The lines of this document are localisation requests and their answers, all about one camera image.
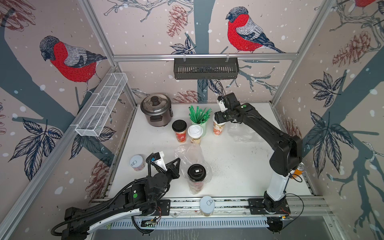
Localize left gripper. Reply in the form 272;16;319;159
153;158;181;202

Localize clear plastic carrier bag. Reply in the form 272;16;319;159
174;144;213;193

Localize red cup black lid front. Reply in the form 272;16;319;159
187;164;207;195

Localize red cup black lid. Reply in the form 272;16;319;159
172;120;187;143
187;164;207;195

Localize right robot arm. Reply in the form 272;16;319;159
215;93;303;213

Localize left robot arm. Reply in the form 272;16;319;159
51;158;181;240

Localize spare clear plastic bags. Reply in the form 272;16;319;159
226;122;264;143

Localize green straw holder cup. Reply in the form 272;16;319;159
189;106;212;137

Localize yellow cup white lid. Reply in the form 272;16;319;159
188;125;204;145

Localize white can left side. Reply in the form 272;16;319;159
130;155;146;172

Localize silver rice cooker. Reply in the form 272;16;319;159
141;93;173;127

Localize orange drink can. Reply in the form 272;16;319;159
291;163;306;179

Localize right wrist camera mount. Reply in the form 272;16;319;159
217;96;227;113

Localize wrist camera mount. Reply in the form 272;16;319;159
217;96;227;113
146;152;167;173

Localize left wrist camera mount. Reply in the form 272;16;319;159
146;152;167;173

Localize can on front rail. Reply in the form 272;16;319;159
200;196;215;217

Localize black hanging wire basket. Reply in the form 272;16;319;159
174;58;240;80

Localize white mesh wall shelf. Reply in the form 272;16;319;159
75;73;128;137

